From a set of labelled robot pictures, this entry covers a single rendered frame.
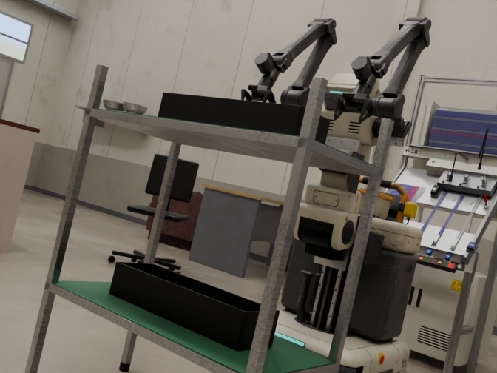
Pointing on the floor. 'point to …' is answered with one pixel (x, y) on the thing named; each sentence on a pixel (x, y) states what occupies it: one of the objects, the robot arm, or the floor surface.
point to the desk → (234, 229)
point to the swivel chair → (189, 173)
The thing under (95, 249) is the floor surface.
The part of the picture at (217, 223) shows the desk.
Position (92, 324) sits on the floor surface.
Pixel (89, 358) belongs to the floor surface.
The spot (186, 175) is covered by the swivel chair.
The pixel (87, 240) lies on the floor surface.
